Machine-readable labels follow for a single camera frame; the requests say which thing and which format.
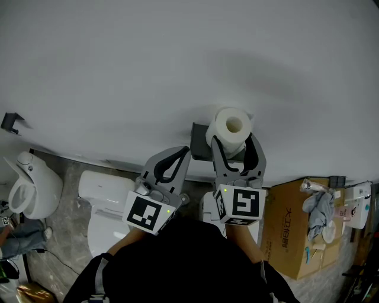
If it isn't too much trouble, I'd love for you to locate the egg-shaped white toilet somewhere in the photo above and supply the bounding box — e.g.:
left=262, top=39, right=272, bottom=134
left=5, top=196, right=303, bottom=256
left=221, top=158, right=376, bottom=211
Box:
left=2, top=151, right=63, bottom=220

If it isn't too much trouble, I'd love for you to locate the white appliance with teal button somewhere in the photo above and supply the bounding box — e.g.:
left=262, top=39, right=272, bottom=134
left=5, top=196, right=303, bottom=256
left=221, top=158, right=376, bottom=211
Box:
left=343, top=182, right=372, bottom=230

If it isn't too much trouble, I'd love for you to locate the brown paper package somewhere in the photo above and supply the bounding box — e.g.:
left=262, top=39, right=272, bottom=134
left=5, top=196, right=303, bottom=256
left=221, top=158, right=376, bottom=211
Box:
left=16, top=282, right=57, bottom=303

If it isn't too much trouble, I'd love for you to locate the person's right forearm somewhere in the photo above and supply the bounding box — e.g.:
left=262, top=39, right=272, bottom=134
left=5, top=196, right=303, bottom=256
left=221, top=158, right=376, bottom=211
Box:
left=224, top=223, right=266, bottom=264

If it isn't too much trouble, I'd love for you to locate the small black device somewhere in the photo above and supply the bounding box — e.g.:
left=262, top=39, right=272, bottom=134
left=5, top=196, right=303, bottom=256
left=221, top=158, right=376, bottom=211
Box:
left=329, top=175, right=347, bottom=188

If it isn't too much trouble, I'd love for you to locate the brown cardboard box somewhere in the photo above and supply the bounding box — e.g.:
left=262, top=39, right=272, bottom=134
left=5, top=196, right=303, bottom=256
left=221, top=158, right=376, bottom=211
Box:
left=260, top=176, right=347, bottom=281

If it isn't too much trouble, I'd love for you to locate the black floor cable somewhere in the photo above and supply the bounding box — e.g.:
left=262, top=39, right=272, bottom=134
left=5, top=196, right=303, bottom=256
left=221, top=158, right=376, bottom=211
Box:
left=32, top=248, right=83, bottom=278

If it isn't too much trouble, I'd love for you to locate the pink bottle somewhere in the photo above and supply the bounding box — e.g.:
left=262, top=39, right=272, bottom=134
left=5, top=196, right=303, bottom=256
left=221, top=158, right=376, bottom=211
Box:
left=333, top=205, right=358, bottom=221

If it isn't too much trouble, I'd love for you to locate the white toilet with tank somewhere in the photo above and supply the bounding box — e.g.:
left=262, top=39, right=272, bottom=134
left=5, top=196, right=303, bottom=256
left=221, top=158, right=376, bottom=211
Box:
left=77, top=170, right=140, bottom=258

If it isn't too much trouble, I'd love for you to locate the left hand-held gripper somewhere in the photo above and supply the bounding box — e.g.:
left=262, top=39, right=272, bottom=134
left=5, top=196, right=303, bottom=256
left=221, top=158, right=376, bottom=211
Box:
left=121, top=146, right=192, bottom=237

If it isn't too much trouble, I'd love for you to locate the person's black top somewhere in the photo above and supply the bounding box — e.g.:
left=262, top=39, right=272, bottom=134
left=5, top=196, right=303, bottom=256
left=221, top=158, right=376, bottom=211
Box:
left=62, top=217, right=300, bottom=303

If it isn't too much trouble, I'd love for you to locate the dark cluttered shelf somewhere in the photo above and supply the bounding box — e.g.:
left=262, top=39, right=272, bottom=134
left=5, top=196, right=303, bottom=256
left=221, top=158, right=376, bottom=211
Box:
left=342, top=263, right=379, bottom=303

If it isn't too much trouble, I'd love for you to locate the white toilet paper roll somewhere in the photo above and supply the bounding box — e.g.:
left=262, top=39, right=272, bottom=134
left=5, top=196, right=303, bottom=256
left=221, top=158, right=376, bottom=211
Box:
left=205, top=107, right=255, bottom=159

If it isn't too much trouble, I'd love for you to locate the black empty wall holder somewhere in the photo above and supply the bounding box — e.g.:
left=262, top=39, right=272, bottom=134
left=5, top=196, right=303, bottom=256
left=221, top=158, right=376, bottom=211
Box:
left=0, top=112, right=26, bottom=136

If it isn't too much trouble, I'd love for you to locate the grey crumpled cloth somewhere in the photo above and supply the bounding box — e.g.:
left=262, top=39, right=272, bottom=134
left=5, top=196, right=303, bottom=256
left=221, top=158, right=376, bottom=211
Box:
left=301, top=191, right=335, bottom=242

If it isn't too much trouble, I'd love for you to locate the person's left forearm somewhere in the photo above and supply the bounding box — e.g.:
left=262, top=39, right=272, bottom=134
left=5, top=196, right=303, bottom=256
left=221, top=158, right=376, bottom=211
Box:
left=105, top=226, right=149, bottom=258

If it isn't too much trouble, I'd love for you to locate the white tankless smart toilet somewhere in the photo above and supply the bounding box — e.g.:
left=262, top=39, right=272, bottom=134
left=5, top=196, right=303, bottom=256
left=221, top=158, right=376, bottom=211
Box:
left=198, top=191, right=263, bottom=246

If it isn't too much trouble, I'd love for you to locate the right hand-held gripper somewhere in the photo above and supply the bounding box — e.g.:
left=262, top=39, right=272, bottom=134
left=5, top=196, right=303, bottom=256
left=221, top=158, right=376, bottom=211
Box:
left=210, top=132, right=267, bottom=227

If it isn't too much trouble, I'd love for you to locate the black toilet paper holder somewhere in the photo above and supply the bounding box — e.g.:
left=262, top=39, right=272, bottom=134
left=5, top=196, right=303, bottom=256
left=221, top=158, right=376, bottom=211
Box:
left=189, top=123, right=246, bottom=163

